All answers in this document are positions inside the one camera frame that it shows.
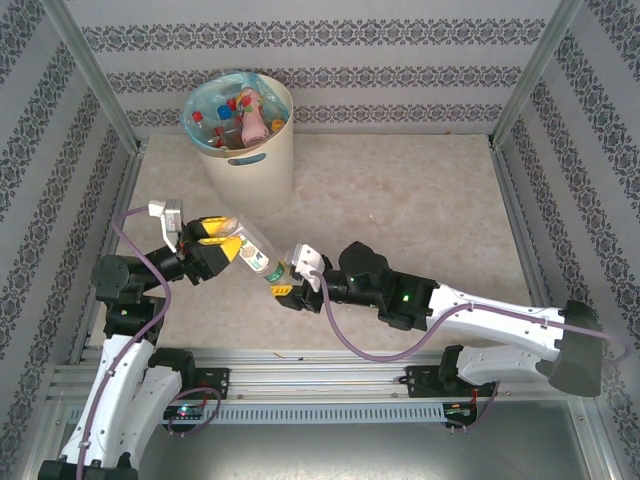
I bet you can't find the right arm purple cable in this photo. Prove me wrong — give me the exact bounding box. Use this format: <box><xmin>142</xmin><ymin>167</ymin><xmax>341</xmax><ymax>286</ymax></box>
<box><xmin>317</xmin><ymin>272</ymin><xmax>632</xmax><ymax>432</ymax></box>

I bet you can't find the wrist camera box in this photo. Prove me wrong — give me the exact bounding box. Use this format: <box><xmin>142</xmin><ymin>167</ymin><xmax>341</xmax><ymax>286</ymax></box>
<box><xmin>286</xmin><ymin>243</ymin><xmax>327</xmax><ymax>292</ymax></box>
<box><xmin>147</xmin><ymin>198</ymin><xmax>185</xmax><ymax>254</ymax></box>

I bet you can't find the aluminium mounting rail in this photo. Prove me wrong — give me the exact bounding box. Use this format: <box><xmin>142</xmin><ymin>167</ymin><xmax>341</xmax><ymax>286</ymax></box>
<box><xmin>47</xmin><ymin>347</ymin><xmax>594</xmax><ymax>401</ymax></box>

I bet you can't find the grey metal sheet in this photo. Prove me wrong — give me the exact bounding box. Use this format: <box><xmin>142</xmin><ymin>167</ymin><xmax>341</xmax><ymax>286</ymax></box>
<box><xmin>29</xmin><ymin>399</ymin><xmax>616</xmax><ymax>480</ymax></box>

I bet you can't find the blue-green plastic bin liner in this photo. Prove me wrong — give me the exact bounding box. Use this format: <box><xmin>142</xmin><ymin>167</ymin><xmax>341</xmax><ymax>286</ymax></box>
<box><xmin>179</xmin><ymin>69</ymin><xmax>291</xmax><ymax>154</ymax></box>

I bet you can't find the aluminium frame post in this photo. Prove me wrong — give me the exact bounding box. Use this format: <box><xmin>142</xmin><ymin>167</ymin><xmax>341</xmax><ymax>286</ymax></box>
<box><xmin>488</xmin><ymin>0</ymin><xmax>586</xmax><ymax>149</ymax></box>
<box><xmin>39</xmin><ymin>0</ymin><xmax>144</xmax><ymax>154</ymax></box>

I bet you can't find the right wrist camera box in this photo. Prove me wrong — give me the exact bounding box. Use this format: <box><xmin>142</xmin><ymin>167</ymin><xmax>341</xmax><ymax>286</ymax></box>
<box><xmin>286</xmin><ymin>243</ymin><xmax>327</xmax><ymax>292</ymax></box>

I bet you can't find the aluminium side rail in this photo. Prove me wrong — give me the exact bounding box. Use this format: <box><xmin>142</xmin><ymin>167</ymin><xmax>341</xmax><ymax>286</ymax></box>
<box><xmin>68</xmin><ymin>142</ymin><xmax>147</xmax><ymax>365</ymax></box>
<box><xmin>489</xmin><ymin>139</ymin><xmax>566</xmax><ymax>359</ymax></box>

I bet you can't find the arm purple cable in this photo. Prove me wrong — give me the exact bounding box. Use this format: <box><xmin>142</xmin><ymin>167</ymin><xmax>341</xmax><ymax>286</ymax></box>
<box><xmin>74</xmin><ymin>207</ymin><xmax>222</xmax><ymax>480</ymax></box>
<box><xmin>317</xmin><ymin>272</ymin><xmax>632</xmax><ymax>432</ymax></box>

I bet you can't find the clear bottle green ring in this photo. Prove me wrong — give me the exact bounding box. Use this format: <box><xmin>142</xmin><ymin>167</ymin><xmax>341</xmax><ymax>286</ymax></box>
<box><xmin>219</xmin><ymin>214</ymin><xmax>296</xmax><ymax>289</ymax></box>

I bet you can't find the small controller board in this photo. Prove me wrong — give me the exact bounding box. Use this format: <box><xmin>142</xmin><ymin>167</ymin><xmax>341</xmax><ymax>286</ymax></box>
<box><xmin>163</xmin><ymin>404</ymin><xmax>207</xmax><ymax>420</ymax></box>
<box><xmin>443</xmin><ymin>402</ymin><xmax>479</xmax><ymax>420</ymax></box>

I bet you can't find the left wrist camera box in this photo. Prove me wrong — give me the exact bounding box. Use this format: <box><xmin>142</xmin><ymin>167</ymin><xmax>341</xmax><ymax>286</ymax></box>
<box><xmin>147</xmin><ymin>198</ymin><xmax>185</xmax><ymax>254</ymax></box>

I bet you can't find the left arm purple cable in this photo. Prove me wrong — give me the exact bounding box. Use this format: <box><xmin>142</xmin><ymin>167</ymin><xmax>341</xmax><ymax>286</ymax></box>
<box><xmin>74</xmin><ymin>207</ymin><xmax>222</xmax><ymax>480</ymax></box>

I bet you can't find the slotted grey cable duct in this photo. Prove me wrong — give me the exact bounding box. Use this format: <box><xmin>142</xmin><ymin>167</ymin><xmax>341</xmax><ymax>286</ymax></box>
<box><xmin>67</xmin><ymin>404</ymin><xmax>447</xmax><ymax>426</ymax></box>

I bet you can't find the cream plastic bin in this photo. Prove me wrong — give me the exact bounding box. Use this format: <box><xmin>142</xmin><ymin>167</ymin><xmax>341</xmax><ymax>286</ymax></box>
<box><xmin>179</xmin><ymin>69</ymin><xmax>295</xmax><ymax>219</ymax></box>

